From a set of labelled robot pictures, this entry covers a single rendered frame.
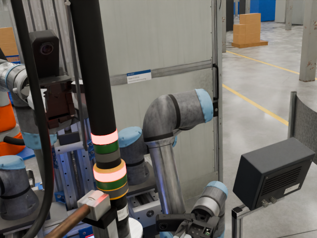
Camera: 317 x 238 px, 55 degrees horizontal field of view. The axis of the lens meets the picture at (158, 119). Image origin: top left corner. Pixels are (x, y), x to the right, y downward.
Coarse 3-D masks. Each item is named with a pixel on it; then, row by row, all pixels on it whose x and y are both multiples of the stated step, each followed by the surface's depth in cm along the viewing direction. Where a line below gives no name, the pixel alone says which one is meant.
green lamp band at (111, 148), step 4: (108, 144) 39; (112, 144) 39; (116, 144) 40; (96, 148) 39; (100, 148) 39; (104, 148) 39; (108, 148) 39; (112, 148) 39; (116, 148) 40; (96, 152) 39; (100, 152) 39; (104, 152) 39; (108, 152) 39
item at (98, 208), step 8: (80, 200) 39; (88, 200) 39; (96, 200) 39; (104, 200) 39; (96, 208) 38; (104, 208) 39; (112, 208) 40; (88, 216) 39; (96, 216) 38; (104, 216) 39; (112, 216) 40; (96, 224) 39; (104, 224) 39; (112, 224) 41; (136, 224) 47; (96, 232) 42; (104, 232) 41; (112, 232) 41; (136, 232) 45
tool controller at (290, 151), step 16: (272, 144) 114; (288, 144) 114; (240, 160) 109; (256, 160) 106; (272, 160) 106; (288, 160) 106; (304, 160) 109; (240, 176) 112; (256, 176) 103; (272, 176) 104; (288, 176) 109; (304, 176) 115; (240, 192) 114; (256, 192) 105; (272, 192) 110; (288, 192) 116; (256, 208) 111
